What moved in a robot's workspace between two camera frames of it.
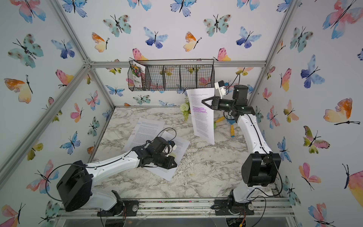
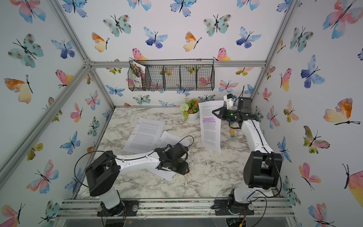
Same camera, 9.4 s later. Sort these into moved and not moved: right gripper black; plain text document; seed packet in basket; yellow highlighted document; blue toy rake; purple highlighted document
Moved: purple highlighted document; right gripper black
Not moved: yellow highlighted document; blue toy rake; seed packet in basket; plain text document
